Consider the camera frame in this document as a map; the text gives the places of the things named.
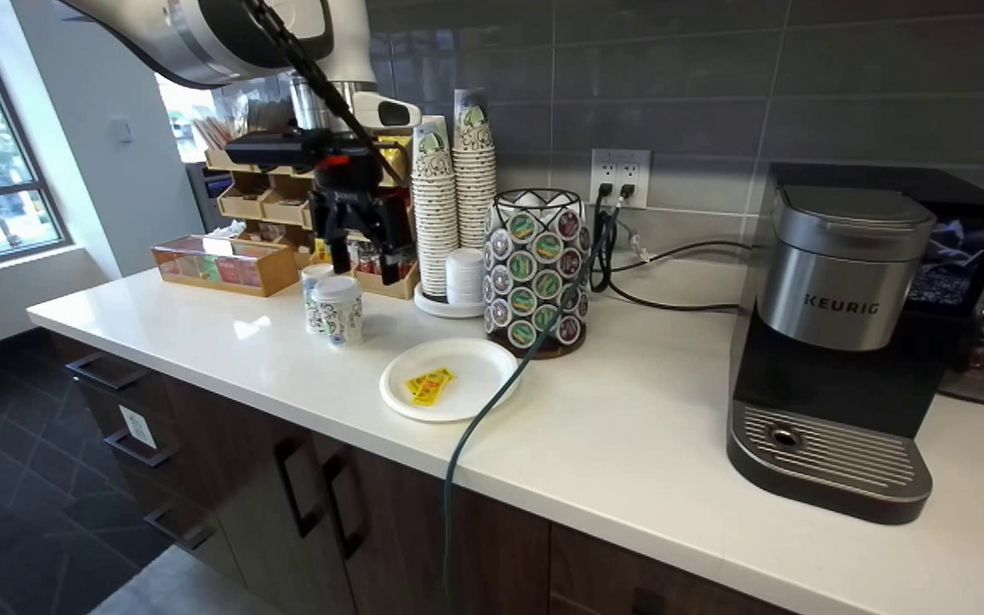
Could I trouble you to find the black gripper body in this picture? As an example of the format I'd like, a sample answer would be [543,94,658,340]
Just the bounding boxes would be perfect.
[303,146,395,234]

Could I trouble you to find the yellow sachet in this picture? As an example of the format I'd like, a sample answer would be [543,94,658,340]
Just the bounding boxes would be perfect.
[398,362,458,411]

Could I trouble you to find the white round plate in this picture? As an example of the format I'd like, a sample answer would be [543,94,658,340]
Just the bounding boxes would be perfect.
[377,336,525,429]

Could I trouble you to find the narrow wooden tiered rack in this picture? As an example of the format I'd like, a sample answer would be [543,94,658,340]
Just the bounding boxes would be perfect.
[344,127,423,304]
[259,163,331,234]

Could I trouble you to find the patterned paper cup without lid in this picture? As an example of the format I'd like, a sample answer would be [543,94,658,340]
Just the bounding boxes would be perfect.
[296,265,339,340]

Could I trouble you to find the tall stack of paper cups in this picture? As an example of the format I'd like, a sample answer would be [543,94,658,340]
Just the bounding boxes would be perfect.
[451,87,500,255]
[411,114,463,301]

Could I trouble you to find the patterned paper cup with lid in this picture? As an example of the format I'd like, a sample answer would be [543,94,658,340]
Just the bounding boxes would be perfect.
[311,274,369,348]

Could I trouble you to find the wooden tea box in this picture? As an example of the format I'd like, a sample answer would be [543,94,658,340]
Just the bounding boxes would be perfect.
[151,230,303,301]

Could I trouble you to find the stack of white cup lids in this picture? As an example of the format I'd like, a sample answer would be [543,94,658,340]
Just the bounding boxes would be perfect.
[443,245,487,308]

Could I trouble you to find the white round tray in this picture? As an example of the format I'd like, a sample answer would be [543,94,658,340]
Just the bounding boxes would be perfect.
[411,285,492,324]

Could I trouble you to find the red Stash tea packets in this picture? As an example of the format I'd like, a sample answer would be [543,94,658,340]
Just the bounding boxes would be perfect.
[213,250,269,286]

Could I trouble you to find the wide wooden tiered rack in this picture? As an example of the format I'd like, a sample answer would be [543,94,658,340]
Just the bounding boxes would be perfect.
[193,114,273,227]

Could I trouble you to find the green Stash tea packets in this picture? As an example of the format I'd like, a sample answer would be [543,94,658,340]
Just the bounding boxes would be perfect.
[181,245,221,285]

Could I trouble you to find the K-cup pod carousel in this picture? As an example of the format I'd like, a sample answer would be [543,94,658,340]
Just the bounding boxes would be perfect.
[482,184,593,360]

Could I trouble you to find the white cabinet sticker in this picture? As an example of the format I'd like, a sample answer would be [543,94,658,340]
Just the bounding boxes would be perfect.
[117,405,161,455]

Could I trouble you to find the dark wooden base cabinet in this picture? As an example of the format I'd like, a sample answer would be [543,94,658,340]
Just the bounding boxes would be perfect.
[59,328,794,615]

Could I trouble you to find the black silver Keurig coffee maker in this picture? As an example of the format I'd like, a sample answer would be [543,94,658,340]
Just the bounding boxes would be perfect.
[724,163,984,531]

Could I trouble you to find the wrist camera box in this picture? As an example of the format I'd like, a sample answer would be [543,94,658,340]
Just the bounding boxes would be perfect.
[344,90,423,135]

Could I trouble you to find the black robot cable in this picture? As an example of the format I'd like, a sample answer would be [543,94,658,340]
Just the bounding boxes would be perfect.
[242,0,404,192]

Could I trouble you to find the black power cord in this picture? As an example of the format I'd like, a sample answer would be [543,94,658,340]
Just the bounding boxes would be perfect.
[589,184,762,317]

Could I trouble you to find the white wall outlet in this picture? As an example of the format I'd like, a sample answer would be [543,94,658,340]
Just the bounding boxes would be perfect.
[589,146,651,212]

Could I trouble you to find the black cabinet handle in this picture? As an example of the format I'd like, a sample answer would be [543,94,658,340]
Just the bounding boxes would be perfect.
[321,452,373,563]
[273,434,325,540]

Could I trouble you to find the green power cable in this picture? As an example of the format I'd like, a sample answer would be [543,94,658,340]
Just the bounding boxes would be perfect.
[437,324,571,615]

